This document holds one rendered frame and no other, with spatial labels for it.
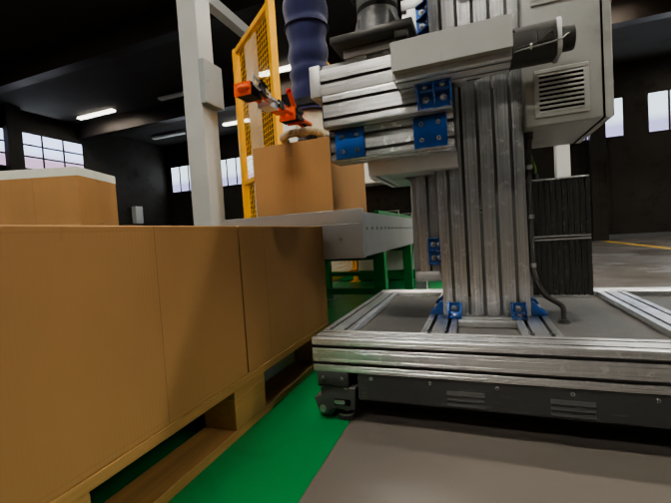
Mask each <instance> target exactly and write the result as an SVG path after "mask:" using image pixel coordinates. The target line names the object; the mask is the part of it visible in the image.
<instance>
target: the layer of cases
mask: <svg viewBox="0 0 671 503"><path fill-rule="evenodd" d="M328 321H329V316H328V301H327V286H326V270H325V255H324V240H323V227H260V226H3V225H0V503H49V502H50V501H52V500H53V499H55V498H56V497H58V496H60V495H61V494H63V493H64V492H66V491H67V490H69V489H70V488H72V487H73V486H75V485H77V484H78V483H80V482H81V481H83V480H84V479H86V478H87V477H89V476H90V475H92V474H94V473H95V472H97V471H98V470H100V469H101V468H103V467H104V466H106V465H107V464H109V463H111V462H112V461H114V460H115V459H117V458H118V457H120V456H121V455H123V454H124V453H126V452H128V451H129V450H131V449H132V448H134V447H135V446H137V445H138V444H140V443H141V442H143V441H145V440H146V439H148V438H149V437H151V436H152V435H154V434H155V433H157V432H158V431H160V430H162V429H163V428H165V427H166V426H168V425H169V424H171V423H172V422H174V421H175V420H177V419H179V418H180V417H182V416H183V415H185V414H186V413H188V412H189V411H191V410H192V409H194V408H196V407H197V406H199V405H200V404H202V403H203V402H205V401H206V400H208V399H209V398H211V397H213V396H214V395H216V394H217V393H219V392H220V391H222V390H223V389H225V388H226V387H228V386H230V385H231V384H233V383H234V382H236V381H237V380H239V379H240V378H242V377H243V376H245V375H247V374H248V372H251V371H253V370H254V369H256V368H257V367H259V366H260V365H262V364H264V363H265V362H267V361H268V360H270V359H271V358H273V357H274V356H276V355H277V354H279V353H281V352H282V351H284V350H285V349H287V348H288V347H290V346H291V345H293V344H294V343H296V342H298V341H299V340H301V339H302V338H304V337H305V336H307V335H308V334H310V333H311V332H313V331H315V330H316V329H318V328H319V327H321V326H322V325H324V324H325V323H327V322H328Z"/></svg>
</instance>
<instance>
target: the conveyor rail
mask: <svg viewBox="0 0 671 503"><path fill-rule="evenodd" d="M363 218H364V233H365V250H366V256H369V255H372V254H376V253H380V252H384V251H390V250H393V249H397V248H401V247H404V246H408V245H412V244H413V233H412V219H411V218H403V217H396V216H388V215H381V214H374V213H366V212H363Z"/></svg>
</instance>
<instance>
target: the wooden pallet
mask: <svg viewBox="0 0 671 503"><path fill-rule="evenodd" d="M328 326H330V323H329V322H327V323H325V324H324V325H322V326H321V327H319V328H318V329H316V330H315V331H313V332H311V333H310V334H308V335H307V336H305V337H304V338H302V339H301V340H299V341H298V342H296V343H294V344H293V345H291V346H290V347H288V348H287V349H285V350H284V351H282V352H281V353H279V354H277V355H276V356H274V357H273V358H271V359H270V360H268V361H267V362H265V363H264V364H262V365H260V366H259V367H257V368H256V369H254V370H253V371H251V372H248V374H247V375H245V376H243V377H242V378H240V379H239V380H237V381H236V382H234V383H233V384H231V385H230V386H228V387H226V388H225V389H223V390H222V391H220V392H219V393H217V394H216V395H214V396H213V397H211V398H209V399H208V400H206V401H205V402H203V403H202V404H200V405H199V406H197V407H196V408H194V409H192V410H191V411H189V412H188V413H186V414H185V415H183V416H182V417H180V418H179V419H177V420H175V421H174V422H172V423H171V424H169V425H168V426H166V427H165V428H163V429H162V430H160V431H158V432H157V433H155V434H154V435H152V436H151V437H149V438H148V439H146V440H145V441H143V442H141V443H140V444H138V445H137V446H135V447H134V448H132V449H131V450H129V451H128V452H126V453H124V454H123V455H121V456H120V457H118V458H117V459H115V460H114V461H112V462H111V463H109V464H107V465H106V466H104V467H103V468H101V469H100V470H98V471H97V472H95V473H94V474H92V475H90V476H89V477H87V478H86V479H84V480H83V481H81V482H80V483H78V484H77V485H75V486H73V487H72V488H70V489H69V490H67V491H66V492H64V493H63V494H61V495H60V496H58V497H56V498H55V499H53V500H52V501H50V502H49V503H91V497H90V491H92V490H93V489H94V488H96V487H97V486H99V485H100V484H102V483H103V482H105V481H106V480H108V479H109V478H110V477H112V476H113V475H115V474H116V473H118V472H119V471H121V470H122V469H124V468H125V467H126V466H128V465H129V464H131V463H132V462H134V461H135V460H137V459H138V458H140V457H141V456H142V455H144V454H145V453H147V452H148V451H150V450H151V449H153V448H154V447H156V446H157V445H158V444H160V443H161V442H163V441H164V440H166V439H167V438H169V437H170V436H172V435H173V434H174V433H176V432H177V431H179V430H180V429H182V428H183V427H185V426H186V425H188V424H189V423H190V422H192V421H193V420H195V419H196V418H198V417H199V416H201V415H202V414H203V413H205V422H206V427H205V428H203V429H202V430H201V431H199V432H198V433H197V434H195V435H194V436H193V437H191V438H190V439H189V440H187V441H186V442H185V443H183V444H182V445H181V446H179V447H178V448H176V449H175V450H174V451H172V452H171V453H170V454H168V455H167V456H166V457H164V458H163V459H162V460H160V461H159V462H158V463H156V464H155V465H154V466H152V467H151V468H150V469H148V470H147V471H146V472H144V473H143V474H141V475H140V476H139V477H137V478H136V479H135V480H133V481H132V482H131V483H129V484H128V485H127V486H125V487H124V488H123V489H121V490H120V491H119V492H117V493H116V494H115V495H113V496H112V497H111V498H109V499H108V500H106V501H105V502H104V503H168V502H169V501H170V500H171V499H172V498H173V497H174V496H175V495H176V494H178V493H179V492H180V491H181V490H182V489H183V488H184V487H185V486H186V485H188V484H189V483H190V482H191V481H192V480H193V479H194V478H195V477H197V476H198V475H199V474H200V473H201V472H202V471H203V470H204V469H205V468H207V467H208V466H209V465H210V464H211V463H212V462H213V461H214V460H215V459H217V458H218V457H219V456H220V455H221V454H222V453H223V452H224V451H226V450H227V449H228V448H229V447H230V446H231V445H232V444H233V443H234V442H236V441H237V440H238V439H239V438H240V437H241V436H242V435H243V434H244V433H246V432H247V431H248V430H249V429H250V428H251V427H252V426H253V425H254V424H256V423H257V422H258V421H259V420H260V419H261V418H262V417H263V416H265V415H266V414H267V413H268V412H269V411H270V410H271V409H272V408H273V407H275V406H276V405H277V404H278V403H279V402H280V401H281V400H282V399H283V398H285V397H286V396H287V395H288V394H289V393H290V392H291V391H292V390H294V389H295V388H296V387H297V386H298V385H299V384H300V383H301V382H302V381H304V380H305V379H306V378H307V377H308V376H309V375H310V374H311V373H312V372H314V370H313V358H312V343H311V338H312V337H313V336H315V335H316V334H318V333H319V332H321V331H322V330H324V329H325V328H327V327H328ZM292 352H295V361H294V362H292V363H291V364H290V365H288V366H287V367H285V368H284V369H283V370H281V371H280V372H279V373H277V374H276V375H275V376H273V377H272V378H271V379H269V380H268V381H267V382H265V381H264V379H265V376H264V372H265V371H266V370H267V369H269V368H270V367H272V366H273V365H275V364H276V363H278V362H279V361H281V360H282V359H283V358H285V357H286V356H288V355H289V354H291V353H292Z"/></svg>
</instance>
